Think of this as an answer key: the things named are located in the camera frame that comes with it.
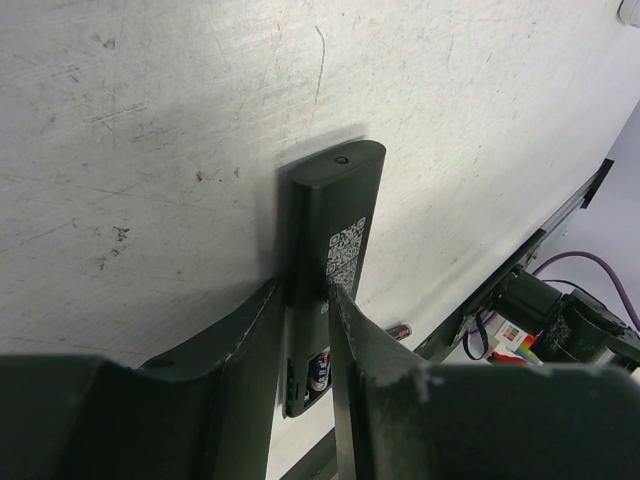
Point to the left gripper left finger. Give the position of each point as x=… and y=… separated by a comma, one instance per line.
x=201, y=410

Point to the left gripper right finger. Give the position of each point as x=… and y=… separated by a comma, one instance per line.
x=399, y=416

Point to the aaa battery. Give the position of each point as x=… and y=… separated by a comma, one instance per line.
x=319, y=370
x=399, y=331

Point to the black remote control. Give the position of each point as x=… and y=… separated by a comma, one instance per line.
x=332, y=199

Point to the AAA battery in remote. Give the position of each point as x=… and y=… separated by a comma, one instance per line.
x=319, y=370

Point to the white remote control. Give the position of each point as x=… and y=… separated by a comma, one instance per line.
x=629, y=12

